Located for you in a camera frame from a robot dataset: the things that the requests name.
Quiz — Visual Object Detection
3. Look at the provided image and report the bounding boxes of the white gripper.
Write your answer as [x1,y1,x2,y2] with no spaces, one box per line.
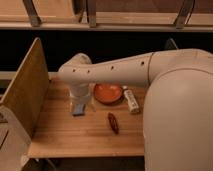
[69,84,91,106]

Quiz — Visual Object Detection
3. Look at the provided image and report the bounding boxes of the orange ceramic bowl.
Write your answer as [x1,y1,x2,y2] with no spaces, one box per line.
[93,84,123,105]

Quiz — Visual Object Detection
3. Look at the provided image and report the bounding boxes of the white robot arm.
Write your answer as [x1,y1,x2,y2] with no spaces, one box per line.
[58,49,213,171]

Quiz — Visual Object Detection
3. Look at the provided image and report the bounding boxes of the blue sponge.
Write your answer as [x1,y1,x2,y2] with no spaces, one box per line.
[72,104,86,116]

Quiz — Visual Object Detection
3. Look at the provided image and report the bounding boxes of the dark red chili pepper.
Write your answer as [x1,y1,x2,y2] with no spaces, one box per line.
[108,113,119,134]

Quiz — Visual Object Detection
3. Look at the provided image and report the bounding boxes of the small white bottle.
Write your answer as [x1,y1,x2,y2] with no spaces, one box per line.
[123,86,140,114]

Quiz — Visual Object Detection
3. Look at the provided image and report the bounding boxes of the left wooden side panel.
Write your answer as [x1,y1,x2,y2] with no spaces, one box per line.
[0,38,49,141]

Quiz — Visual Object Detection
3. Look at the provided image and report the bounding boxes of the right dark side panel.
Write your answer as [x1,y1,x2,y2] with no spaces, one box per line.
[164,38,178,50]

